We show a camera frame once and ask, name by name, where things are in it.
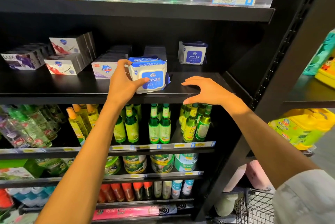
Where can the person's left hand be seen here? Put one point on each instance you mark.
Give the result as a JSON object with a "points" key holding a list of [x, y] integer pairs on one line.
{"points": [[123, 87]]}

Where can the person's right hand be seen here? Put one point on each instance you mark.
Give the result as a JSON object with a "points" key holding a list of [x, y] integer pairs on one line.
{"points": [[214, 93]]}

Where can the single blue label wipe pack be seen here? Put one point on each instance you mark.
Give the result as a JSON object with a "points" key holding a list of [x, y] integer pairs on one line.
{"points": [[154, 77], [144, 59]]}

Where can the black store shelf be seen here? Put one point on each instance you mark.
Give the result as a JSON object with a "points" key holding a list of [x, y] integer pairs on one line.
{"points": [[31, 90]]}

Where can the person's right forearm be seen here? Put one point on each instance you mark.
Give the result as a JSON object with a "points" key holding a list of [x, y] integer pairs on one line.
{"points": [[275, 145]]}

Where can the person's left forearm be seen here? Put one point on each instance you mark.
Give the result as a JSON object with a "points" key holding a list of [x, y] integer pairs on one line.
{"points": [[78, 171]]}

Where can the row of white pink soap boxes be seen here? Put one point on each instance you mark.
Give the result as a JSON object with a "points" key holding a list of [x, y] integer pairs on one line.
{"points": [[104, 66]]}

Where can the row of white upright packs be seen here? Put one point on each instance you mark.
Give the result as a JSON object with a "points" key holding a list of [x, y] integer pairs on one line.
{"points": [[192, 54]]}

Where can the row of green yellow bottles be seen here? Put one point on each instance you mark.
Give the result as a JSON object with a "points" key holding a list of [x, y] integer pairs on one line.
{"points": [[157, 124]]}

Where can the row of white red soap boxes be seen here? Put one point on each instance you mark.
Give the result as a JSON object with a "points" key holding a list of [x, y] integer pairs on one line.
{"points": [[65, 64]]}

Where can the green lidded wipe tub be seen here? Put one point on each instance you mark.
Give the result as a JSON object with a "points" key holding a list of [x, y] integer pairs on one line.
{"points": [[52, 166], [135, 164], [162, 163], [186, 162], [112, 165]]}

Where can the yellow detergent jug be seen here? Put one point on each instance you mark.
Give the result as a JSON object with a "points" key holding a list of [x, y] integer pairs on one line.
{"points": [[298, 129]]}

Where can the row of white small bottles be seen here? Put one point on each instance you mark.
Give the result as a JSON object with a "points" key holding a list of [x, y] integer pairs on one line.
{"points": [[172, 188]]}

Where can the row of purple soap boxes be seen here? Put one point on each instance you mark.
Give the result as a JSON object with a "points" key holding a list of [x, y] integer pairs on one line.
{"points": [[21, 59]]}

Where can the cream white pouch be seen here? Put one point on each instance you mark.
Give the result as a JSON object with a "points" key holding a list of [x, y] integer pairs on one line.
{"points": [[226, 204]]}

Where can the long pink packet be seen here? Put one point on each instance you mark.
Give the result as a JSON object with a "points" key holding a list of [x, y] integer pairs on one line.
{"points": [[131, 212]]}

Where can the green white box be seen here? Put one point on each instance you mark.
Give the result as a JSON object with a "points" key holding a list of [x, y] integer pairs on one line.
{"points": [[18, 170]]}

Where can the red snack packet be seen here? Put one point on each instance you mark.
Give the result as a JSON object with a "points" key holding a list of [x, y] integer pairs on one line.
{"points": [[5, 198]]}

